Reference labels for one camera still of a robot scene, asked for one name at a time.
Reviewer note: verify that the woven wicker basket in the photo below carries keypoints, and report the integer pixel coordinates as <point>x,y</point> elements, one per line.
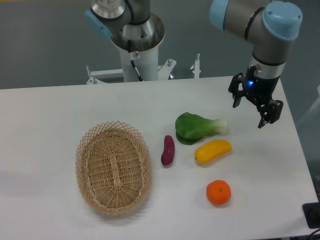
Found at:
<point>113,168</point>

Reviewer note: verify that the yellow mango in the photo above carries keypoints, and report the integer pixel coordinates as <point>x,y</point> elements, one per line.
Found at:
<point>212,150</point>

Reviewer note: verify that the black device at edge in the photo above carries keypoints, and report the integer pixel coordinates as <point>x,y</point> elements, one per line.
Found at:
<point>312,214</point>

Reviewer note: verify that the green bok choy vegetable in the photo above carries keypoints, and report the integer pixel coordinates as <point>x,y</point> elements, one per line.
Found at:
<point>192,128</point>

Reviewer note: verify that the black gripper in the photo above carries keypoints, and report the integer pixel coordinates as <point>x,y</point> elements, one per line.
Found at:
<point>259,92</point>

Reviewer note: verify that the orange tangerine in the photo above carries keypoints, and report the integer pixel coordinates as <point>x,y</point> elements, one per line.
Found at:
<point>218,192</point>

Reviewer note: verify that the purple sweet potato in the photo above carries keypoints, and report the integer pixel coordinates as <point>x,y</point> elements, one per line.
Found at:
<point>168,152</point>

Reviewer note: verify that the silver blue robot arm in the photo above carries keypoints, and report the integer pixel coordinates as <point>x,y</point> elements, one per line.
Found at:
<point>271,26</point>

